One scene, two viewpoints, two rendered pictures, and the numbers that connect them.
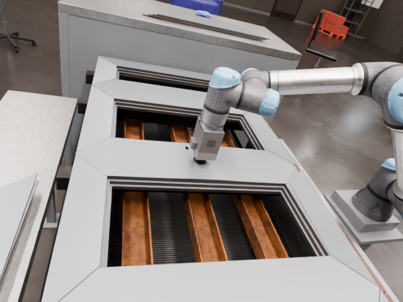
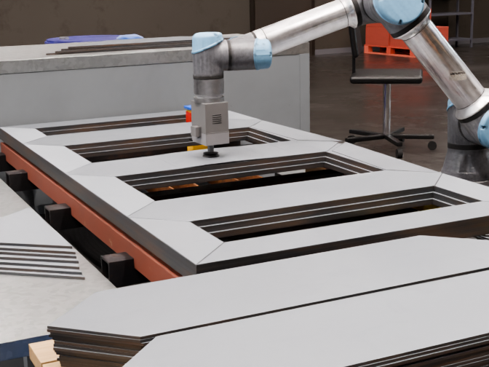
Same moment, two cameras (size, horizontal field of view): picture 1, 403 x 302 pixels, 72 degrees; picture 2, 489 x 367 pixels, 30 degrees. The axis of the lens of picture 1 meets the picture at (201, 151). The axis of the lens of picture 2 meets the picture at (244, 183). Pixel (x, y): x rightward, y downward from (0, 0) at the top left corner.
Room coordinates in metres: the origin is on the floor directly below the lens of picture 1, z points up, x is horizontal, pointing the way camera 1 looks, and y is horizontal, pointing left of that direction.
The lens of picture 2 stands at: (-1.51, 0.06, 1.30)
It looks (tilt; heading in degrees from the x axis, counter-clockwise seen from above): 13 degrees down; 356
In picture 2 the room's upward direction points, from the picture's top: 1 degrees counter-clockwise
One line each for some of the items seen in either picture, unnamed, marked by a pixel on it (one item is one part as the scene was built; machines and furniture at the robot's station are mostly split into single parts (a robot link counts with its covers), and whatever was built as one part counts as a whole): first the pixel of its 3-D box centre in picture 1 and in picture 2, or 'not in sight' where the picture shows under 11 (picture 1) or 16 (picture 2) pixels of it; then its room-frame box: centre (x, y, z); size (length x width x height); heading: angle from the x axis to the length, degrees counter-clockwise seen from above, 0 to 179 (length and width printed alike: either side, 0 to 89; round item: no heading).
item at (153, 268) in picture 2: not in sight; (86, 199); (0.61, 0.30, 0.79); 1.56 x 0.09 x 0.06; 22
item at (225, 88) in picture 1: (223, 90); (209, 55); (0.73, -0.01, 1.10); 0.09 x 0.08 x 0.11; 97
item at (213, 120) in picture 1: (213, 114); (208, 87); (0.73, 0.00, 1.03); 0.08 x 0.08 x 0.05
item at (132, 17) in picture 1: (186, 21); (109, 52); (1.79, 0.32, 1.03); 1.30 x 0.60 x 0.04; 112
